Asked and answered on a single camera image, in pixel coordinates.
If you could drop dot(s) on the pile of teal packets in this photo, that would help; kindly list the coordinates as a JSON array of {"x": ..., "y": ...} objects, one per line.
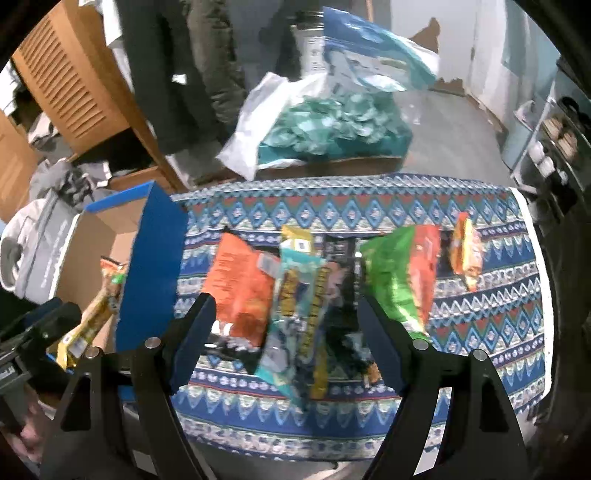
[{"x": 337, "y": 124}]

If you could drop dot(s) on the blue white plastic bag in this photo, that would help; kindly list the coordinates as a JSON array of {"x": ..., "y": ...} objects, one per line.
[{"x": 369, "y": 50}]

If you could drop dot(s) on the light blue cabinet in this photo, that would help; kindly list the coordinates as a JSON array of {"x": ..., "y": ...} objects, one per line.
[{"x": 524, "y": 134}]

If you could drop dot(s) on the red snack packet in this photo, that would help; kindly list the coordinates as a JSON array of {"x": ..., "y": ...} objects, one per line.
[{"x": 431, "y": 258}]

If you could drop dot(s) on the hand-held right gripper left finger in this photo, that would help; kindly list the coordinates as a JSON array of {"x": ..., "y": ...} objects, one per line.
[{"x": 194, "y": 341}]

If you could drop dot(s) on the long yellow orange snack packet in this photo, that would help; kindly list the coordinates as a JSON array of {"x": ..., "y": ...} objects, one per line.
[{"x": 99, "y": 304}]

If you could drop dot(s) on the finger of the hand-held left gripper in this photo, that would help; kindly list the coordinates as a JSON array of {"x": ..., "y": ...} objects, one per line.
[{"x": 60, "y": 318}]

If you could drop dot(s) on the grey white bag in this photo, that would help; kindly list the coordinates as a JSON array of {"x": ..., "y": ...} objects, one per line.
[{"x": 41, "y": 249}]

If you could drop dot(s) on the blue patterned blanket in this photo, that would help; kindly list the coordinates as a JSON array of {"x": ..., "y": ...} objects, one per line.
[{"x": 471, "y": 332}]

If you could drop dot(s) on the teal snack packet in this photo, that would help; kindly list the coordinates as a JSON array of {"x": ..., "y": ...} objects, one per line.
[{"x": 281, "y": 332}]

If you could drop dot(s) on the dark hanging clothes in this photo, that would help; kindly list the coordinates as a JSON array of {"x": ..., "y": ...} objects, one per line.
[{"x": 184, "y": 69}]

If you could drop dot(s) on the blue cardboard box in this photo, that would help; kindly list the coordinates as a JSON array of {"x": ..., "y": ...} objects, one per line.
[{"x": 152, "y": 258}]

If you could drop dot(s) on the metal can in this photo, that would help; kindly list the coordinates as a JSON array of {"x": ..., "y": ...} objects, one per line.
[{"x": 308, "y": 44}]

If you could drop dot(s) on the plain wooden door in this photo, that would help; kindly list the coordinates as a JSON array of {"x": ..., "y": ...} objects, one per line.
[{"x": 14, "y": 170}]

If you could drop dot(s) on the small orange yellow snack packet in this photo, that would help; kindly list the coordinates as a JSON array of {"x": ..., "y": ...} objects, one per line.
[{"x": 466, "y": 254}]

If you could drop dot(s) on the black snack packet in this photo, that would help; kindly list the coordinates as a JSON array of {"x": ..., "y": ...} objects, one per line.
[{"x": 344, "y": 318}]

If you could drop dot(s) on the wooden louvered cabinet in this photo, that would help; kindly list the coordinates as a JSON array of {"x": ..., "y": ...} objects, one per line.
[{"x": 74, "y": 78}]

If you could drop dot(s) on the dark shelf rack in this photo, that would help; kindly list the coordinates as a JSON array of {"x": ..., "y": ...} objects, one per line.
[{"x": 563, "y": 138}]

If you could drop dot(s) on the green snack packet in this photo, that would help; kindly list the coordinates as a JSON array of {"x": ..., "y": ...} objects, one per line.
[{"x": 392, "y": 277}]

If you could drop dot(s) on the brown cardboard box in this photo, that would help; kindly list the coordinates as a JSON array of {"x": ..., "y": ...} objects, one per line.
[{"x": 332, "y": 167}]

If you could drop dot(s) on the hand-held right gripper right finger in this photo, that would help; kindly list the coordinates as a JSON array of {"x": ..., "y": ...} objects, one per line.
[{"x": 378, "y": 341}]

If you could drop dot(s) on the pile of grey clothes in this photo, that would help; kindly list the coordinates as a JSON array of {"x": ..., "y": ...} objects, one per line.
[{"x": 69, "y": 180}]

